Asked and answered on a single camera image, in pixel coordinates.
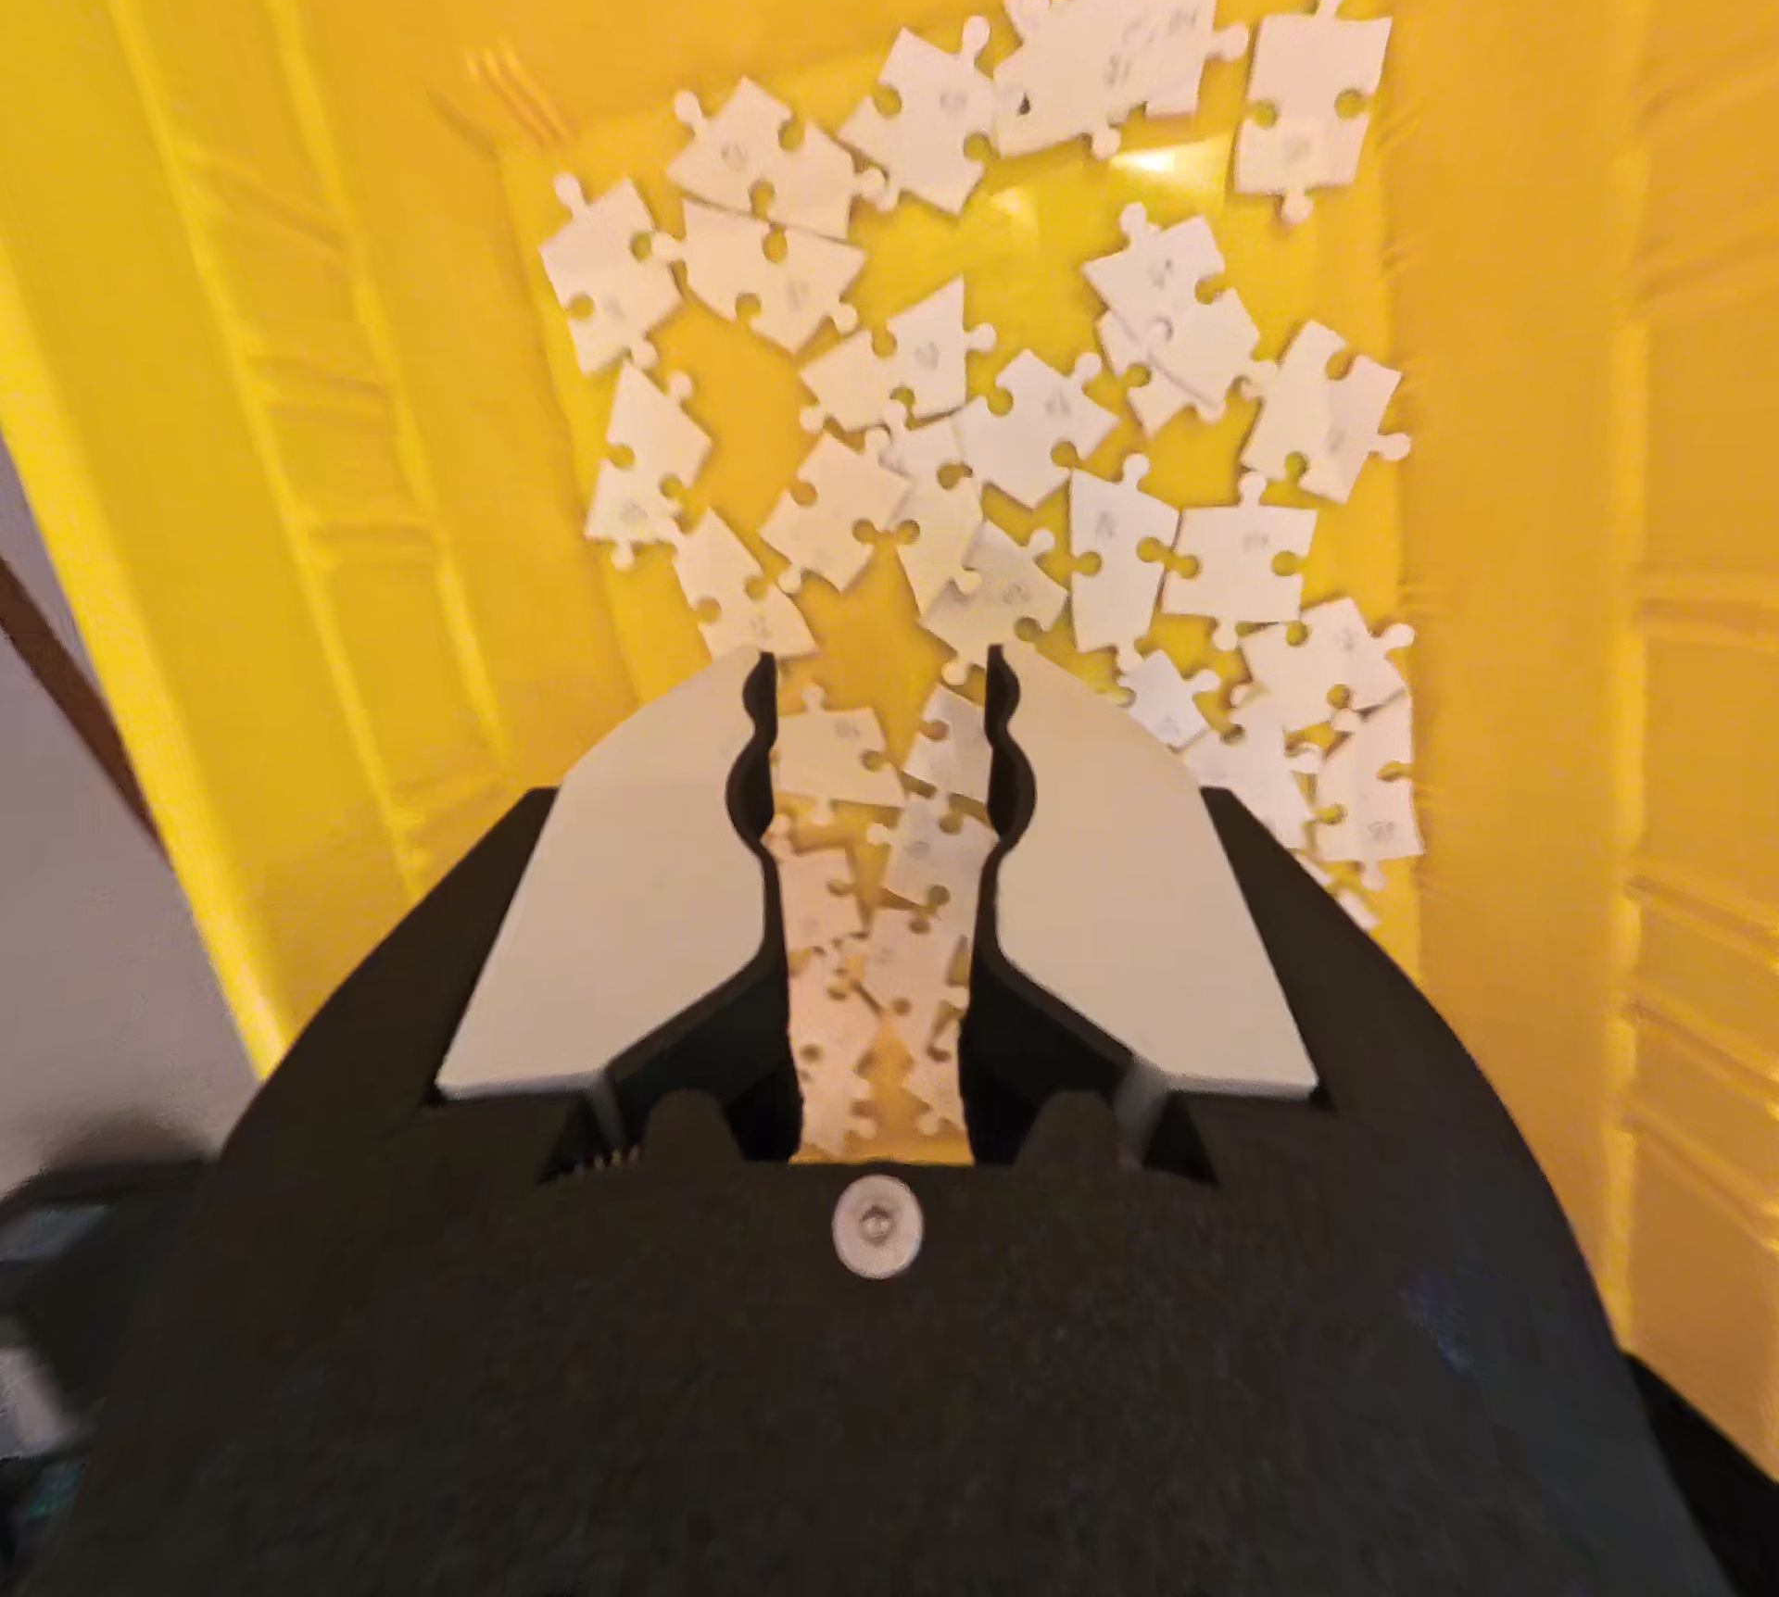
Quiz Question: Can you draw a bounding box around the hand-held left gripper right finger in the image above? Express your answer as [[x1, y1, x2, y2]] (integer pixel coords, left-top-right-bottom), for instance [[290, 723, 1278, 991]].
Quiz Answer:
[[962, 643, 1323, 1160]]

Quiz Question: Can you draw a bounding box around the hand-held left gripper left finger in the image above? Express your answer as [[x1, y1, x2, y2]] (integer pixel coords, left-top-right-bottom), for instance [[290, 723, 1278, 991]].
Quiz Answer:
[[436, 645, 800, 1145]]

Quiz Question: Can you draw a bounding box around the heap of numbered puzzle pieces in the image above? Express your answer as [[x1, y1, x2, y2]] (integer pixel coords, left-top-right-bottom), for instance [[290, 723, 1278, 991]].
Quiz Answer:
[[535, 0, 1425, 1167]]

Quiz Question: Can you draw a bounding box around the yellow plastic bin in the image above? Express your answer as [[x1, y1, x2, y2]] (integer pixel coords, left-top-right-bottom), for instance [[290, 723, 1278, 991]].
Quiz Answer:
[[0, 0, 1779, 1479]]

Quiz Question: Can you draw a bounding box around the black glossy device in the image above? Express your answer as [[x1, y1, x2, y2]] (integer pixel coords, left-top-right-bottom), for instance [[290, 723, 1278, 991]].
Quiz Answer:
[[0, 1150, 210, 1520]]

